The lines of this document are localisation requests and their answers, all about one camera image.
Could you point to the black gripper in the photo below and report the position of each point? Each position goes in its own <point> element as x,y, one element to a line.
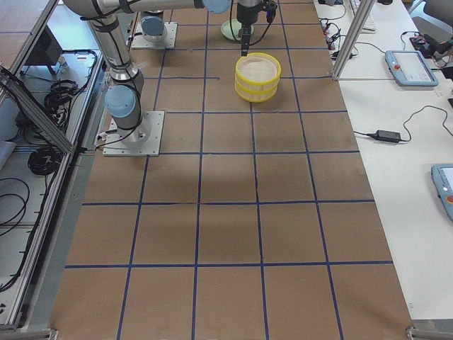
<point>244,15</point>

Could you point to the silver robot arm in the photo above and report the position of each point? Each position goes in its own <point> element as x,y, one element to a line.
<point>123,99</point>
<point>153,25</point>

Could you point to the light green plate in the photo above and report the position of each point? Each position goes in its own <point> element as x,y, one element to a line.
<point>231,30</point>

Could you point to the black power adapter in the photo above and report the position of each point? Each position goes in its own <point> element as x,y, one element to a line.
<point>386,136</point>

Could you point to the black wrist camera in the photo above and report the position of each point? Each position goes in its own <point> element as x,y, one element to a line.
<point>270,7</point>

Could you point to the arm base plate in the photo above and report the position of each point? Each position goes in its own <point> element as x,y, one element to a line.
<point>164,41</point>
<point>144,141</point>

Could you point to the aluminium frame post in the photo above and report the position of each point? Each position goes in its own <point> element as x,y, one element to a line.
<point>361,11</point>

